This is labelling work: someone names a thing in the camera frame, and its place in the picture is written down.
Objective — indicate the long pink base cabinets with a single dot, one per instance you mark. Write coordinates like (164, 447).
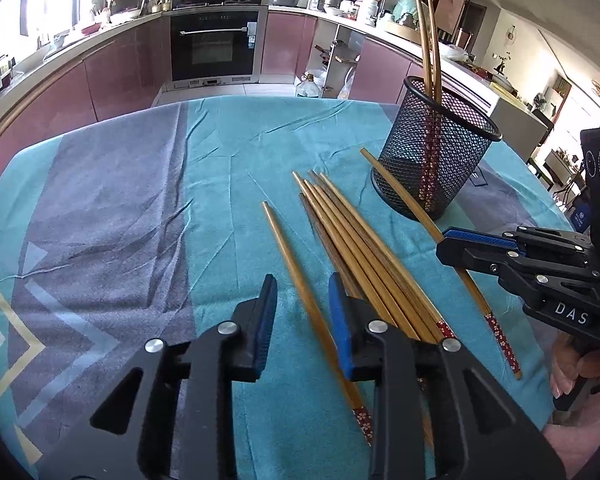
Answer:
(105, 80)

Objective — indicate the kitchen window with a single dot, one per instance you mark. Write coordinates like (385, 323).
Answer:
(45, 0)

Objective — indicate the brown wooden board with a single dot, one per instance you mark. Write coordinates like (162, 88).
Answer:
(452, 10)

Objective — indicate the cooking oil bottle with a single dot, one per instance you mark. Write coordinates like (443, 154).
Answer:
(308, 87)

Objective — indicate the chopsticks standing in holder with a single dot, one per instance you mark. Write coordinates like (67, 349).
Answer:
(422, 35)

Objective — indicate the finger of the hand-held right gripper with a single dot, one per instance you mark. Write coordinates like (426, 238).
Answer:
(467, 260)
(480, 237)

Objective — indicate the white cabinet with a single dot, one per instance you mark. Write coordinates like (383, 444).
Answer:
(517, 120)

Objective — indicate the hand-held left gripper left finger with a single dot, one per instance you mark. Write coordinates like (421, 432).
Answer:
(267, 330)

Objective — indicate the bunch of bamboo chopsticks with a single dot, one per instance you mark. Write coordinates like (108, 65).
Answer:
(365, 260)

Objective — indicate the person's right hand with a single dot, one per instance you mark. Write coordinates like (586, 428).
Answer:
(564, 362)

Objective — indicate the built-in black oven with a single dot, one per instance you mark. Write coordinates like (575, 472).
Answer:
(212, 45)

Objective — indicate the green food cover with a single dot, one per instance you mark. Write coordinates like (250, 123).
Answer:
(405, 12)

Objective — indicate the bamboo chopstick red patterned end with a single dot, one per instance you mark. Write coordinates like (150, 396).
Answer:
(472, 294)
(436, 50)
(290, 260)

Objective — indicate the white bowl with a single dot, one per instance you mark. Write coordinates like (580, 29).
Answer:
(30, 59)

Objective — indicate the narrow pink base cabinet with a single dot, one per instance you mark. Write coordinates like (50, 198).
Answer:
(285, 42)

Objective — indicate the black mesh utensil holder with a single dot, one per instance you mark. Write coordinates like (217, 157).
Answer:
(405, 160)

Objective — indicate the white plastic bag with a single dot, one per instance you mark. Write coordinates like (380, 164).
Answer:
(455, 52)

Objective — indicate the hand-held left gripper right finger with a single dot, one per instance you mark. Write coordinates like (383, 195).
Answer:
(340, 327)

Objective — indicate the teal and grey tablecloth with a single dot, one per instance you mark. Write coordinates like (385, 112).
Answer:
(130, 210)

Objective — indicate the person's right forearm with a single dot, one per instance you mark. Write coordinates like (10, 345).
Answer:
(585, 445)

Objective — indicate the curved pink base cabinets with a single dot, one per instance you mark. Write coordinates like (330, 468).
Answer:
(375, 70)

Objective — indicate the white jar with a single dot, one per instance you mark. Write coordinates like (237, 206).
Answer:
(370, 12)

